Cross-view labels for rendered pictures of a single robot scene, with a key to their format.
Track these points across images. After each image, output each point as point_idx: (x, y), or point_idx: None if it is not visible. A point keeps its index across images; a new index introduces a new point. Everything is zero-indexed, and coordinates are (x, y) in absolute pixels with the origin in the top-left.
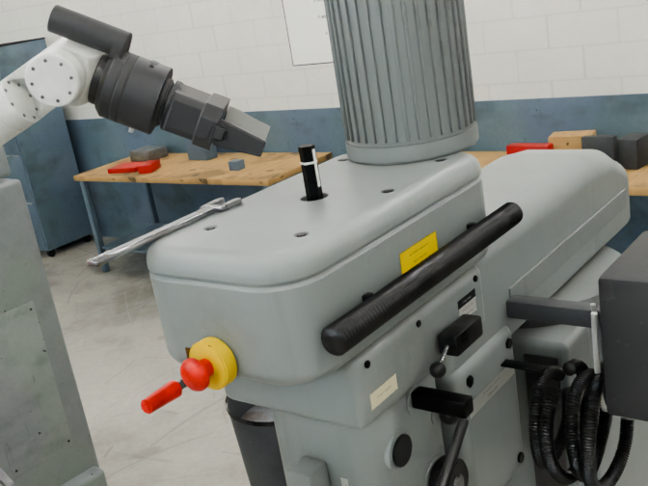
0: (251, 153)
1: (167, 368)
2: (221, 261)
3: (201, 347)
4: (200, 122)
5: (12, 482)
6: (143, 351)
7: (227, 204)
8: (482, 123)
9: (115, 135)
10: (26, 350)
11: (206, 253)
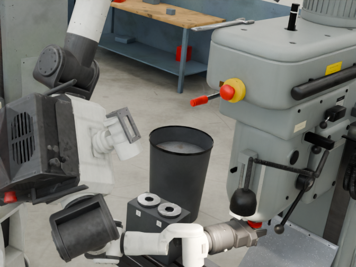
0: (274, 0)
1: (106, 114)
2: (255, 44)
3: (231, 81)
4: None
5: (132, 117)
6: (94, 101)
7: (248, 21)
8: None
9: None
10: None
11: (248, 39)
